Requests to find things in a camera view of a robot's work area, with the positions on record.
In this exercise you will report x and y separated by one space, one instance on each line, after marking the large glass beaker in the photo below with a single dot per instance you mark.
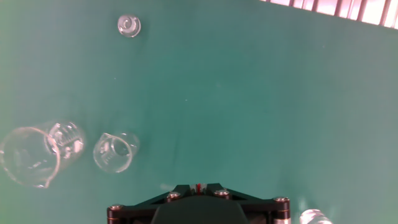
28 155

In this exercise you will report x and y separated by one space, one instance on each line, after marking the clear glass bottle stopper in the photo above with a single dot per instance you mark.
129 25

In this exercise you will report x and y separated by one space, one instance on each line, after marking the small glass beaker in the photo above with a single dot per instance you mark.
115 152

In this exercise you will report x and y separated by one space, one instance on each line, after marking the green table mat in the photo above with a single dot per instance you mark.
217 109

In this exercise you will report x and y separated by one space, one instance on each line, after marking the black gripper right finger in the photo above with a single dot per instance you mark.
270 212

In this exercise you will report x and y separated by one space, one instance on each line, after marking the small clear glass bottle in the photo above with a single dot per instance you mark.
314 217

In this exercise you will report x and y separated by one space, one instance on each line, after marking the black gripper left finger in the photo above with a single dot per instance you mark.
130 214

